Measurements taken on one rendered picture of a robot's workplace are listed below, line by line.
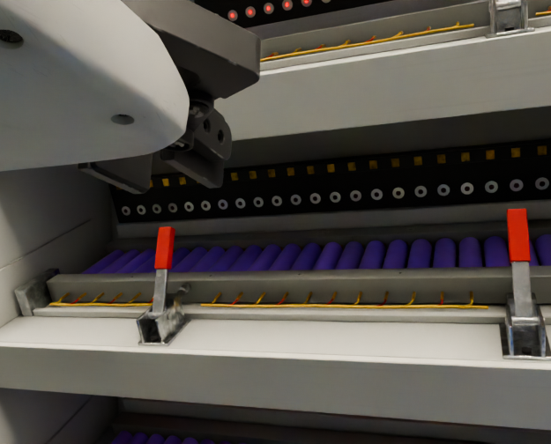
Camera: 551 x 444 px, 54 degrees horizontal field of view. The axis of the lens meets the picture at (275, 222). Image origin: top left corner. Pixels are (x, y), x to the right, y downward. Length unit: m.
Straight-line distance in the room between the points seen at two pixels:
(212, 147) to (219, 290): 0.28
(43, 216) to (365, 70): 0.37
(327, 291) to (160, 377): 0.15
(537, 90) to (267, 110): 0.18
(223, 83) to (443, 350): 0.27
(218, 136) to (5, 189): 0.38
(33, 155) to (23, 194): 0.43
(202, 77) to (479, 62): 0.24
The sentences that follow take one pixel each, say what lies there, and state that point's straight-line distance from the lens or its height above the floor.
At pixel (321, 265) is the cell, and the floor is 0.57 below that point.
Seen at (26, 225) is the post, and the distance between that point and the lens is 0.59.
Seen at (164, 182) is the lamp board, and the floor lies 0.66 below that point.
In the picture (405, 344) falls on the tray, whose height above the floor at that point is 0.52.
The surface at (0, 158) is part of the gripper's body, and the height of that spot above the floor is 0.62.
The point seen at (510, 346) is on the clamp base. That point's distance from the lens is 0.37.
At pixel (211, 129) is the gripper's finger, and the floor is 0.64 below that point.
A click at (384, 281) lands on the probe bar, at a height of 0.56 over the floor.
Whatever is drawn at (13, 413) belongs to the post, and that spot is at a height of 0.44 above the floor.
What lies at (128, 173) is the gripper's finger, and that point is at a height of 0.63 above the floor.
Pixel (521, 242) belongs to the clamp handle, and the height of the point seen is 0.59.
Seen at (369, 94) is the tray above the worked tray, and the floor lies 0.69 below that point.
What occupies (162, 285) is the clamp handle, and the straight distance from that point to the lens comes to 0.44.
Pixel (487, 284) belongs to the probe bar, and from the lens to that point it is 0.42.
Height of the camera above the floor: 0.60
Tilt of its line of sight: 1 degrees up
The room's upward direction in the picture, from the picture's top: 2 degrees counter-clockwise
